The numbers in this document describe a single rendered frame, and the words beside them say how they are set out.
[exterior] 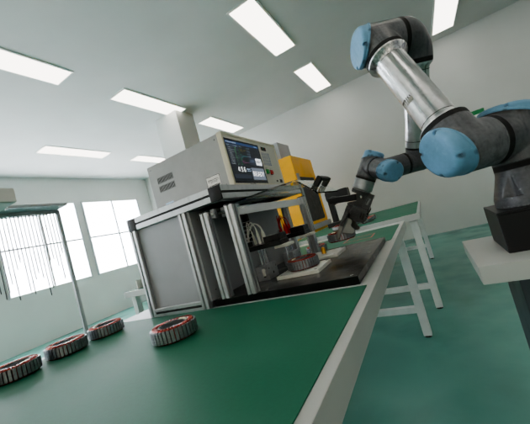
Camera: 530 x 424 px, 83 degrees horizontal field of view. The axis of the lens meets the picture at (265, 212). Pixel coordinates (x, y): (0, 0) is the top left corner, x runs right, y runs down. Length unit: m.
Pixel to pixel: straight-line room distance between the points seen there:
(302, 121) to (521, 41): 3.75
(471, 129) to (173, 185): 0.96
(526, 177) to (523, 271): 0.21
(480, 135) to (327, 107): 6.00
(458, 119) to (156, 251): 0.97
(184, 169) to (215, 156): 0.15
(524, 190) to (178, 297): 1.00
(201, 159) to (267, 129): 6.04
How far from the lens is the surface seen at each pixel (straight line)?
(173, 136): 5.51
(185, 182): 1.19
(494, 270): 0.79
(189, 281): 1.07
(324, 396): 0.40
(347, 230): 1.18
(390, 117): 6.44
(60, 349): 1.11
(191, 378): 0.56
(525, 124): 0.88
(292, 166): 4.80
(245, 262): 0.92
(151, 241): 1.15
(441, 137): 0.78
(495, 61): 6.67
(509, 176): 0.89
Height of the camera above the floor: 0.95
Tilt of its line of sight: 3 degrees up
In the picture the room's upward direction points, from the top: 16 degrees counter-clockwise
